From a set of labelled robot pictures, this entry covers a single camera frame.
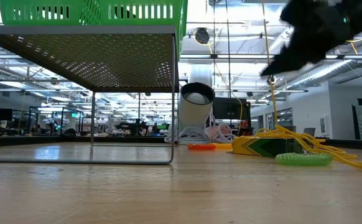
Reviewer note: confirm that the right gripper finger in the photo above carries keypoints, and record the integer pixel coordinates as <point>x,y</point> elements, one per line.
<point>299,53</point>

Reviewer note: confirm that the yellow rubber bands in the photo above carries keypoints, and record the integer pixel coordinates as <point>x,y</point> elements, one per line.
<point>286,133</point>

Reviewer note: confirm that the yellow Crayola crayon box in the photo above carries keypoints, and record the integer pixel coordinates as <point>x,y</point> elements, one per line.
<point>262,147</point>

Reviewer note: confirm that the grey office chair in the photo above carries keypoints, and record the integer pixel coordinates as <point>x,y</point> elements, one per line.
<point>309,132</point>

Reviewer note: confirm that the black screen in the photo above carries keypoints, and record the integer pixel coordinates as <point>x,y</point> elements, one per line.
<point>227,109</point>

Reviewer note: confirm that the black round ceiling fixture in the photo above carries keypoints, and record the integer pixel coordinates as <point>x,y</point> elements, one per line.
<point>202,35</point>

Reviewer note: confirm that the green plastic slotted basket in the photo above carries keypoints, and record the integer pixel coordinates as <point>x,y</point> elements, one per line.
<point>137,21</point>
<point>44,20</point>

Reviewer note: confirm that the black computer monitor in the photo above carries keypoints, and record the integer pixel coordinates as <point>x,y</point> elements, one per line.
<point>1,114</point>

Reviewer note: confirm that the silver ceiling duct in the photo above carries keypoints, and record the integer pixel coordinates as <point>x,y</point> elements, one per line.
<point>324,73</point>

